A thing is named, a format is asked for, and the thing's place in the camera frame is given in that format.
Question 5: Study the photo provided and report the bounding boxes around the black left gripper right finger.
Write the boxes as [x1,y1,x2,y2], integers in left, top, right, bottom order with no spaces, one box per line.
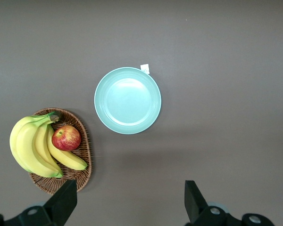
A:
[184,180,242,226]

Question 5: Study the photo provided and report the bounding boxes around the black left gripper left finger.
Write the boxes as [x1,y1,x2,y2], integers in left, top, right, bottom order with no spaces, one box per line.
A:
[4,180,78,226]

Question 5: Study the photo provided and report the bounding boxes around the pale green round plate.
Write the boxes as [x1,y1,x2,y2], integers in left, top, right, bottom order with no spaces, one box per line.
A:
[94,67,162,135]

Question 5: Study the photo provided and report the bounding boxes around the brown wicker basket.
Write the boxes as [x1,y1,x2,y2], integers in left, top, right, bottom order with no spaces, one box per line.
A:
[28,108,92,195]

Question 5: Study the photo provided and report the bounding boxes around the yellow banana bunch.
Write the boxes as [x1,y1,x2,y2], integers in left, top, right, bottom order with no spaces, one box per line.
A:
[9,111,88,178]

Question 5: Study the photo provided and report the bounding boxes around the red yellow apple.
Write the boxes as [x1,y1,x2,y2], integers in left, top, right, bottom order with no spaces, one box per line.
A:
[51,125,82,152]

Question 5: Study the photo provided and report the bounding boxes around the brown table cover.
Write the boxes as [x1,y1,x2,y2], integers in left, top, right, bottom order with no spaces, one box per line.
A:
[0,0,283,226]

